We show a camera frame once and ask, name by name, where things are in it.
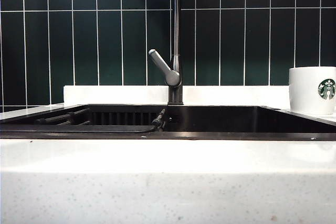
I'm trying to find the grey faucet lever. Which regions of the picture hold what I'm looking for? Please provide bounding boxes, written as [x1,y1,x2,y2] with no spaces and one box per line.
[148,49,182,88]

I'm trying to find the white mug with green logo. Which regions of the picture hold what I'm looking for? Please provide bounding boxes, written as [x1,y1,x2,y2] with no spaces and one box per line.
[288,66,336,115]

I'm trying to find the black kitchen sink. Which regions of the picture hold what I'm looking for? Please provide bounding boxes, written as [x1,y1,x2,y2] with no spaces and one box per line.
[0,104,336,141]

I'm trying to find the dark metal faucet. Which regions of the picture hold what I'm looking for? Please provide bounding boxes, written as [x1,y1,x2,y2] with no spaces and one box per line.
[167,0,184,106]

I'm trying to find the black sink drain rack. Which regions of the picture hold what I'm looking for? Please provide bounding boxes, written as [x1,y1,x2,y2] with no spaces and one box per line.
[0,108,166,133]

